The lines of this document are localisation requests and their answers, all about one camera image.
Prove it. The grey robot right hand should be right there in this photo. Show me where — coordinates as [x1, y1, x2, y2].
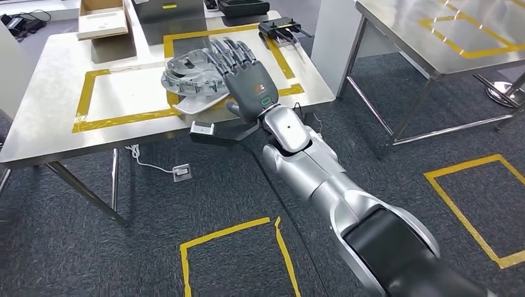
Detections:
[205, 38, 280, 124]

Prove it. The grey plastic wheel cover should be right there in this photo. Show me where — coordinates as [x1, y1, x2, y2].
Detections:
[161, 48, 230, 98]

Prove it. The stainless steel workbench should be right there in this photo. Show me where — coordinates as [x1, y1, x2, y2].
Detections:
[344, 0, 525, 158]
[0, 10, 336, 228]

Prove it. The white curved plastic panel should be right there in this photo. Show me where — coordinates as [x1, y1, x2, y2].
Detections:
[172, 92, 230, 116]

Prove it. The black remote controller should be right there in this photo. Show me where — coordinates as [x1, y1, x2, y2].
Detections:
[258, 17, 313, 44]

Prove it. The black foam lined case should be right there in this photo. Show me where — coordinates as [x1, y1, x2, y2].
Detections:
[217, 0, 271, 17]

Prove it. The white desk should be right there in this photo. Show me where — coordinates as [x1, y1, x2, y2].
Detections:
[310, 0, 401, 98]
[0, 20, 40, 119]

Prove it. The silver floor socket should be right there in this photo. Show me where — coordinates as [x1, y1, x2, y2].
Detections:
[172, 163, 193, 183]

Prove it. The open cardboard box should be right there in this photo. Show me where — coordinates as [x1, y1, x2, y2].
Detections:
[76, 0, 131, 41]

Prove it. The chrome round stand base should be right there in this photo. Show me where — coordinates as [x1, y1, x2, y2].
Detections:
[485, 80, 525, 109]

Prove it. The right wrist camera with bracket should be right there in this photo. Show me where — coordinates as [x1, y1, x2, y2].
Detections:
[189, 119, 261, 147]

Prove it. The black camera cable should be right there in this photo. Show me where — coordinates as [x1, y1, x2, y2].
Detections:
[241, 143, 329, 297]

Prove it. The white socket cable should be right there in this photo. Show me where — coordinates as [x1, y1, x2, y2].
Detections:
[124, 144, 175, 174]

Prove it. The black power adapter with cables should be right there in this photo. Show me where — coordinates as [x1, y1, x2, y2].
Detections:
[0, 10, 52, 42]

